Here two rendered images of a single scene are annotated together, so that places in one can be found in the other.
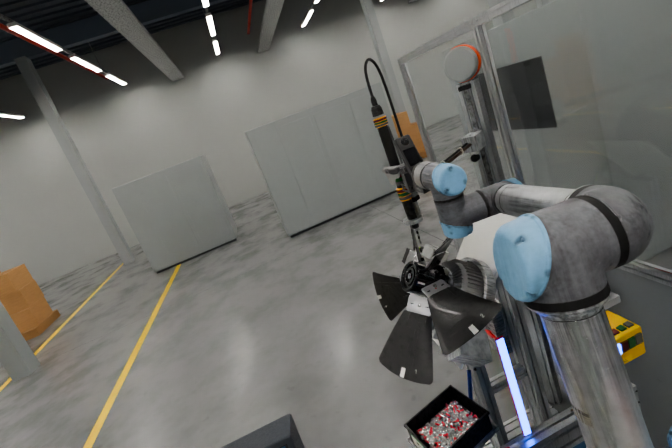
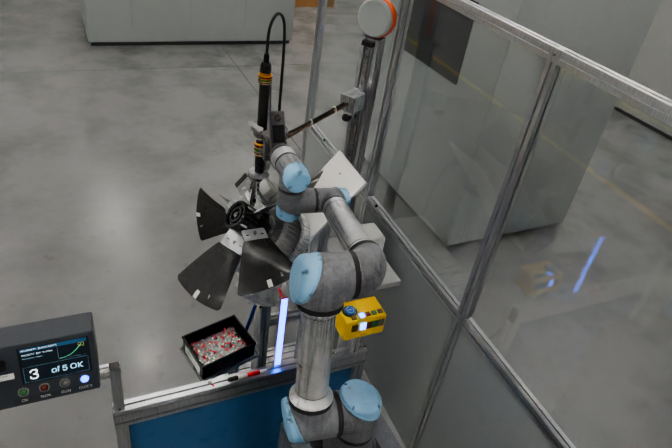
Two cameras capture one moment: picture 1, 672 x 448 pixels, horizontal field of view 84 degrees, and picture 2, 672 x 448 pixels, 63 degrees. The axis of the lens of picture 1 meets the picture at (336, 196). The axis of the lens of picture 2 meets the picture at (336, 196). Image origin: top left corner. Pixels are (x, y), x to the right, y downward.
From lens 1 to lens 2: 0.70 m
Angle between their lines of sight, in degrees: 27
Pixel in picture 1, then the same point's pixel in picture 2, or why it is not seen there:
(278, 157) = not seen: outside the picture
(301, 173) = not seen: outside the picture
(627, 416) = (320, 372)
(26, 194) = not seen: outside the picture
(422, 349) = (221, 280)
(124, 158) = not seen: outside the picture
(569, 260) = (325, 291)
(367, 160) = not seen: outside the picture
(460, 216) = (293, 207)
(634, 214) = (371, 277)
